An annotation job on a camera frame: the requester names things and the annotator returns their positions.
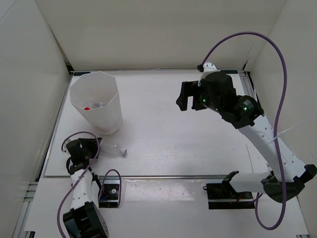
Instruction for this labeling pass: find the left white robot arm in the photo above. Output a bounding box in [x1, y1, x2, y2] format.
[62, 137, 109, 238]

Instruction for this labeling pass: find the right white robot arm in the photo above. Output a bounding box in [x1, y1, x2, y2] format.
[176, 71, 317, 203]

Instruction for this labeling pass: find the clear bottle white cap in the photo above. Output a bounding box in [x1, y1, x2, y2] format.
[100, 141, 127, 157]

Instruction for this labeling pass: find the clear bottle blue orange label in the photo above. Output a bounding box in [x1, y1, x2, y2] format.
[90, 102, 107, 109]

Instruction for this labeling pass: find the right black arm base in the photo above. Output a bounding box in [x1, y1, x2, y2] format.
[203, 183, 255, 210]

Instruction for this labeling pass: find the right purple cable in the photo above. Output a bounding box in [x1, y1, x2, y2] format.
[197, 31, 288, 229]

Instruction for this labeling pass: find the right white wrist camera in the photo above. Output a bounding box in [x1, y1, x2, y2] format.
[197, 61, 218, 80]

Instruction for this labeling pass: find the white octagonal plastic bin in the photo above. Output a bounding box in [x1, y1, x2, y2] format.
[70, 71, 122, 135]

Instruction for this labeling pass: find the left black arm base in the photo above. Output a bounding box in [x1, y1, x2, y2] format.
[99, 180, 121, 208]

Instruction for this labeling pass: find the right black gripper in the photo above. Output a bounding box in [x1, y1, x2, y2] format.
[176, 81, 223, 114]

